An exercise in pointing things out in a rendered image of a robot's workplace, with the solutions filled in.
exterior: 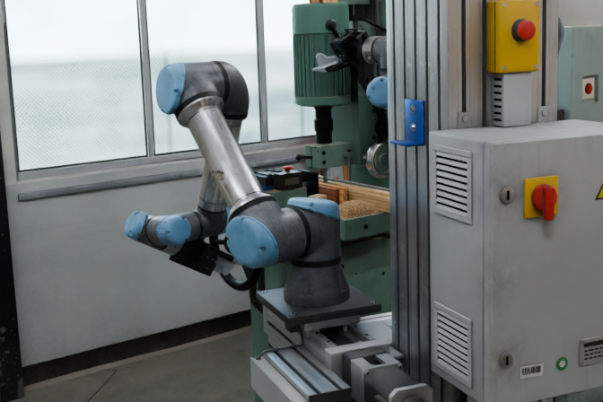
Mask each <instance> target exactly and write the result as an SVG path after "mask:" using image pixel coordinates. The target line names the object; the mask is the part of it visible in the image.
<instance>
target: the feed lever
mask: <svg viewBox="0 0 603 402"><path fill-rule="evenodd" d="M325 28H326V29H327V30H328V31H332V33H333V35H334V36H335V38H339V37H340V36H339V34H338V33H337V31H336V21H335V20H333V19H328V20H326V22H325ZM351 67H352V69H353V71H354V73H355V75H356V77H357V79H358V72H357V67H356V65H355V64H354V65H353V66H351ZM372 106H373V108H374V109H375V111H376V113H377V115H378V117H379V119H378V120H377V122H376V124H375V131H376V134H377V135H378V136H381V137H389V119H388V118H384V117H383V115H382V113H381V112H380V109H379V107H376V106H374V105H372Z"/></svg>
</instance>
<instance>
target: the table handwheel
mask: <svg viewBox="0 0 603 402"><path fill-rule="evenodd" d="M227 240H228V238H227V237H226V236H225V238H224V240H218V236H211V237H209V243H210V244H211V245H213V246H215V247H217V248H219V249H220V247H219V245H224V247H225V249H226V250H227V251H228V252H229V253H230V254H231V252H230V250H229V247H228V244H227ZM242 267H243V270H244V273H245V275H246V277H247V280H246V281H244V282H240V281H238V280H236V279H235V278H234V277H233V276H232V275H231V274H230V273H229V274H228V275H223V274H222V273H220V276H221V277H222V279H223V280H224V282H225V283H227V284H228V285H229V286H230V287H231V288H233V289H234V290H237V291H247V290H249V289H251V288H252V287H253V286H254V285H255V284H256V283H257V282H258V279H259V278H260V276H261V273H262V269H263V267H260V268H252V272H251V273H250V271H249V268H248V267H245V266H242Z"/></svg>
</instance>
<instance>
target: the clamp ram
mask: <svg viewBox="0 0 603 402"><path fill-rule="evenodd" d="M298 171H301V172H302V186H303V187H306V188H307V197H309V196H312V195H316V194H318V193H319V173H318V172H316V171H310V170H298Z"/></svg>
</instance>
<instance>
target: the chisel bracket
mask: <svg viewBox="0 0 603 402"><path fill-rule="evenodd" d="M347 149H351V152H352V151H353V144H352V143H348V142H341V141H338V142H332V144H309V145H306V146H305V152H306V156H312V159H306V167H308V168H313V169H318V170H320V169H322V171H328V168H333V167H338V166H345V165H348V157H345V155H344V152H347Z"/></svg>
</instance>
